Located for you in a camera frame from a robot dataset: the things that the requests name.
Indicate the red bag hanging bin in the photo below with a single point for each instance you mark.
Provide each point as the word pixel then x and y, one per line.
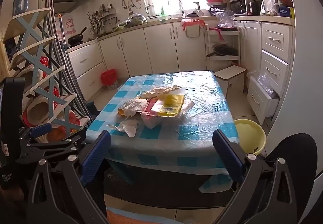
pixel 191 23

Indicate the wooden shoe rack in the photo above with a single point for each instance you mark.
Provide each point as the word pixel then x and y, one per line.
pixel 26 28

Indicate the yellow snack packet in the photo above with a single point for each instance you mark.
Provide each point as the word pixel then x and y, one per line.
pixel 171 104

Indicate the yellow and red packaging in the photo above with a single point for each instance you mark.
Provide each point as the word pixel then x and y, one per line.
pixel 151 121

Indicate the green dish soap bottle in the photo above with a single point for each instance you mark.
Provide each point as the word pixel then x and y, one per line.
pixel 162 12

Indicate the clear plastic bags in drawer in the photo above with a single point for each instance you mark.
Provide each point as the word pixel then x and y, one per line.
pixel 265 82

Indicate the blue checked plastic tablecloth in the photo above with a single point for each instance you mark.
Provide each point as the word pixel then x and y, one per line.
pixel 201 113

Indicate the pink snack packet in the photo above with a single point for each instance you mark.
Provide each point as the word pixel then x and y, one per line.
pixel 152 106

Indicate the long orange peel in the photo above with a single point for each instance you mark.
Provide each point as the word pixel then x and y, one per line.
pixel 121 112

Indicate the yellow plastic bin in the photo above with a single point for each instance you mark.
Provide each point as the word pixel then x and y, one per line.
pixel 249 138

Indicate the black wok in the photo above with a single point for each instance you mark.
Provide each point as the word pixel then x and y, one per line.
pixel 75 39

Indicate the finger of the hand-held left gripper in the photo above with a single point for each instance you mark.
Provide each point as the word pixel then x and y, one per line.
pixel 50 148
pixel 40 130

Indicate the open white drawer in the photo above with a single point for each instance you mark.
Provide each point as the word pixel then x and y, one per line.
pixel 257 103

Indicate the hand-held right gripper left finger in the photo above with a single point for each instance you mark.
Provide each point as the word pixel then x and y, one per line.
pixel 97 156

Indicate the white drawer cabinet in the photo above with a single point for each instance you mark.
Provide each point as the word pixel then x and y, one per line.
pixel 275 39

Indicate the white stool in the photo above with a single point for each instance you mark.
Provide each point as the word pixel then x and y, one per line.
pixel 231 71

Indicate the utensil rack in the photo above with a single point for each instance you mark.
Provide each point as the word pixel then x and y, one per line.
pixel 97 24

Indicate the red cloth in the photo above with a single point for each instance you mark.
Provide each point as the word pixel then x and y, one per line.
pixel 221 34

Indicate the bag of vegetables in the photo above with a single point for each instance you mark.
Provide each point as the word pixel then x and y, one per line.
pixel 136 20

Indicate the pink wall stickers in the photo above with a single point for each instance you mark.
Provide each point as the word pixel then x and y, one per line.
pixel 70 26

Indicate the white shelf rack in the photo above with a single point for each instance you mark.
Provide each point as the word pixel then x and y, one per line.
pixel 223 58

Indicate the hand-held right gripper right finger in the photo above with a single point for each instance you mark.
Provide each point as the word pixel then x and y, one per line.
pixel 227 156

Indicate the white refrigerator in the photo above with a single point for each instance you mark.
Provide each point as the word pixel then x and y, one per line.
pixel 307 62

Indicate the metal faucet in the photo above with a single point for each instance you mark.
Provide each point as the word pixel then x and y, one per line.
pixel 182 10

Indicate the white plastic bag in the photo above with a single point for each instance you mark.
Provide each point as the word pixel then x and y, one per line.
pixel 268 4

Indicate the white tissue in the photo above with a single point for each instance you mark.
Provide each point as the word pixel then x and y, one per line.
pixel 130 127

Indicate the white lower kitchen cabinets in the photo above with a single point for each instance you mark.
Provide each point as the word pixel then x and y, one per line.
pixel 156 47

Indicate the black frying pan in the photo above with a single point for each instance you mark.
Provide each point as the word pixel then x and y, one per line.
pixel 225 50

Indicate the beige plastic bag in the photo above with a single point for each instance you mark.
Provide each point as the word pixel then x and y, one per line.
pixel 161 90

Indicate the blue box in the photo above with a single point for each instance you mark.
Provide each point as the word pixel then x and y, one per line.
pixel 286 11

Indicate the red trash bin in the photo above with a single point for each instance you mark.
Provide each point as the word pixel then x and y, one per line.
pixel 108 77

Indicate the clear plastic bag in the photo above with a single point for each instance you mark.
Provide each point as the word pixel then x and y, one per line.
pixel 133 108
pixel 225 18

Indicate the beige slipper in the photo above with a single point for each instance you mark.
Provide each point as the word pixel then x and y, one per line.
pixel 37 113

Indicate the red and white slipper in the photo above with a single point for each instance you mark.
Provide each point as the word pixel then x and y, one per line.
pixel 73 119

